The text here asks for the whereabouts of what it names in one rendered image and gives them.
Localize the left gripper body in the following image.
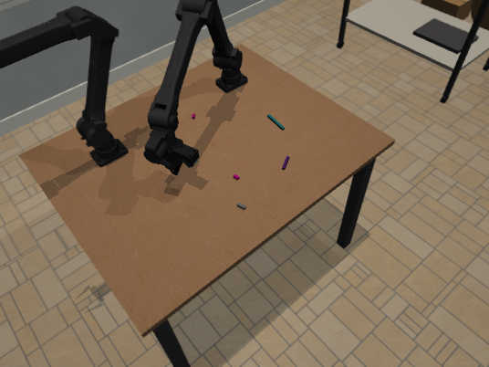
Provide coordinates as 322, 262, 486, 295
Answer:
157, 141, 181, 171

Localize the turquoise rod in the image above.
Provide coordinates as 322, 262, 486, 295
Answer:
267, 114, 285, 131

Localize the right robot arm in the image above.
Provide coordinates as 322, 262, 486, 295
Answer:
0, 6, 128, 167

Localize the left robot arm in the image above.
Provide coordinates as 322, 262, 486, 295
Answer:
143, 0, 247, 168

